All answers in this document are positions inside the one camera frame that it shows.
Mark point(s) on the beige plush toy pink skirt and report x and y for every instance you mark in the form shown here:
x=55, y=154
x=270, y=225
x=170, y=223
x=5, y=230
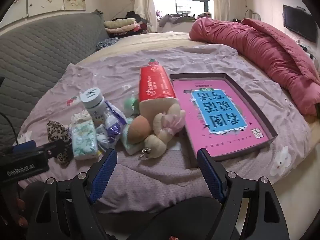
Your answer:
x=170, y=120

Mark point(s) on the white plastic bottle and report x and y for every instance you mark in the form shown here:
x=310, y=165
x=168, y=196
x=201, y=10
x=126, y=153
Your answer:
x=91, y=102

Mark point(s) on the white leaf-print tissue packet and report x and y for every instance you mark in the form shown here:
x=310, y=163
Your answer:
x=83, y=140

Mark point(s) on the red tissue pack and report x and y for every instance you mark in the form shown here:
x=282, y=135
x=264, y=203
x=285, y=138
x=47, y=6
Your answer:
x=155, y=85

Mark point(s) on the cluttered white cabinet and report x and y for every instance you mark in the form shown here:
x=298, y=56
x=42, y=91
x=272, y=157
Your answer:
x=308, y=51

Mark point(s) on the peach round-headed doll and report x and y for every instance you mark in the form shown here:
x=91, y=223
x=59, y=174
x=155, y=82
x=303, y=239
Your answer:
x=138, y=130

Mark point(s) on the pink quilt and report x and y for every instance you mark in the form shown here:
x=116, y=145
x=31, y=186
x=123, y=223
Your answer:
x=262, y=55

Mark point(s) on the beige bed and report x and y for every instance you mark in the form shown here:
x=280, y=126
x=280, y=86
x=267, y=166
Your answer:
x=160, y=40

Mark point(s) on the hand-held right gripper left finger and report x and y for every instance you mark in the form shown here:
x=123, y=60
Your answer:
x=105, y=176

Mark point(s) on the white purple plastic packet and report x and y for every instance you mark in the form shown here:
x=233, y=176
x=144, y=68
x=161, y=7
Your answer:
x=113, y=122

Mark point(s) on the black wall television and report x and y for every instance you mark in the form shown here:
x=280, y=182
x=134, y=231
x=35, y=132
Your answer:
x=300, y=22

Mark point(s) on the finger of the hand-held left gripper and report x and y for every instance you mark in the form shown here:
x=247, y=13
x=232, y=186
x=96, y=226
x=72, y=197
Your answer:
x=56, y=148

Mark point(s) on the pile of dark clothes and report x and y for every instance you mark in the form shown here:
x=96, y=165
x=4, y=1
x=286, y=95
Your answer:
x=180, y=18

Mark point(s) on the mint green tissue packet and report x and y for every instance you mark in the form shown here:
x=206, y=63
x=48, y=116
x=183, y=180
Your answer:
x=128, y=147

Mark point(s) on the blue patterned cloth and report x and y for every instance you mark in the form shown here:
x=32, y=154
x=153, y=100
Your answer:
x=107, y=43

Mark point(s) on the gray quilted headboard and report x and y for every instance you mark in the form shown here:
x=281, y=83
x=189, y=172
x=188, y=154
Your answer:
x=37, y=50

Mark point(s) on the leopard print scrunchie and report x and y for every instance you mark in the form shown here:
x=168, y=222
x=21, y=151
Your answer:
x=56, y=132

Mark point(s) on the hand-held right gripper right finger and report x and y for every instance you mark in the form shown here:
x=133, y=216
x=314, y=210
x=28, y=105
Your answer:
x=209, y=176

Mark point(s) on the stack of folded clothes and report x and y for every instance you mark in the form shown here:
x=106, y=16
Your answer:
x=120, y=26

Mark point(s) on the white metal rack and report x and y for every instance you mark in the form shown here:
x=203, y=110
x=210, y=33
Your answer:
x=250, y=13

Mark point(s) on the person's left hand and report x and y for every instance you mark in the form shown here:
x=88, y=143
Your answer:
x=21, y=205

